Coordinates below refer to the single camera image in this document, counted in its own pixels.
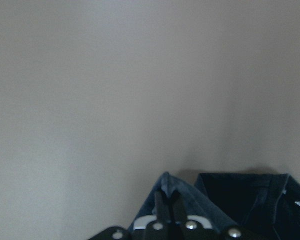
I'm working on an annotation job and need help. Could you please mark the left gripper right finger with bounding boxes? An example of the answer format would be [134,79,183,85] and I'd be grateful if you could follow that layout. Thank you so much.
[170,190,187,223]

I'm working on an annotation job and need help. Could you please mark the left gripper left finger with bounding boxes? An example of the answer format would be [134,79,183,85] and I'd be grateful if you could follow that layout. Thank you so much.
[154,190,171,223]

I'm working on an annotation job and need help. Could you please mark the black t-shirt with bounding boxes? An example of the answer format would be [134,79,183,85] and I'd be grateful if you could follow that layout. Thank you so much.
[135,172,300,240]

